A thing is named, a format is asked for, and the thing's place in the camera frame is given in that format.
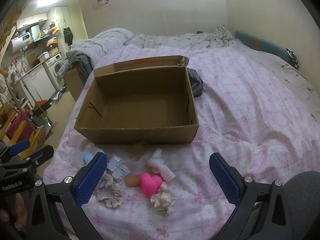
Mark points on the red suitcase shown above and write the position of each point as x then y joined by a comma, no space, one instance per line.
17,125

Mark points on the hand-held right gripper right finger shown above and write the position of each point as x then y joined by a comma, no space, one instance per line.
225,177

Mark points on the orange black stool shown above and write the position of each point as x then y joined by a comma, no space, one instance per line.
42,106

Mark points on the light blue plush toy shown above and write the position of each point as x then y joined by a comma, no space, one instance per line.
88,157

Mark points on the person's left hand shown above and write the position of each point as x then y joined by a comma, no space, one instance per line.
20,210

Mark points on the white printed bed sheet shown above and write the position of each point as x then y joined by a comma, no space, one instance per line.
300,85

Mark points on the pink heart toy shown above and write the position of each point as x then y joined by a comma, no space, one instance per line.
148,183

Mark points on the dark grey cloth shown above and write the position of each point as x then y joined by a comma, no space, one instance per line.
305,205

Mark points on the white water heater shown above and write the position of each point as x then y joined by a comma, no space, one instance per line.
20,42

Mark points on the brown cardboard box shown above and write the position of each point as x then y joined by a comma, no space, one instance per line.
140,110

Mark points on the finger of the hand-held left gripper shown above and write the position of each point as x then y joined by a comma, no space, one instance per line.
42,154
20,147

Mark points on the grey printed quilt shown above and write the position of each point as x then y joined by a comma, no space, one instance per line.
105,42

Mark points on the clear plastic packet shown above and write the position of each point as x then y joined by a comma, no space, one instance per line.
118,168

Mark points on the white floor cabinet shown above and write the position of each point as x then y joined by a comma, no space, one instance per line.
37,82

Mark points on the yellow wooden frame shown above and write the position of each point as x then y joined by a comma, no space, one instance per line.
7,122

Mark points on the white wall cabinets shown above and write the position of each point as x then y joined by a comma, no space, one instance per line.
31,21

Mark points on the black hanging garment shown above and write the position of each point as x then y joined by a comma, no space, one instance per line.
68,35

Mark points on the orange item on shelf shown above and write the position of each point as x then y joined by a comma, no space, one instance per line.
52,42

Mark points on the cream satin scrunchie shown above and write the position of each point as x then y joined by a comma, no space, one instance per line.
162,200

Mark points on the tan foam cylinder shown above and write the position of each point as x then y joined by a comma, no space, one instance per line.
132,180

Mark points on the teal cushion with orange band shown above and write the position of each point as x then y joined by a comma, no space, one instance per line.
262,45

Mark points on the dark striped cloth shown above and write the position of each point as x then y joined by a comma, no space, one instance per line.
196,82

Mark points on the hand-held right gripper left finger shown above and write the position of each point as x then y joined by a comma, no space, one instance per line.
91,177

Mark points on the pink bow print blanket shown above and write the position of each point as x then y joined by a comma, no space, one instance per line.
237,105

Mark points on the large bedside cardboard box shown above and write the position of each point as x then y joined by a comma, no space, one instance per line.
73,83

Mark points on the white washing machine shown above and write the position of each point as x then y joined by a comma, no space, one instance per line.
55,67

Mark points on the black white patterned cloth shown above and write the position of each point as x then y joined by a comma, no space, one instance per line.
292,58

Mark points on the red white wall hook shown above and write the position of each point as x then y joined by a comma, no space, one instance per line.
102,1

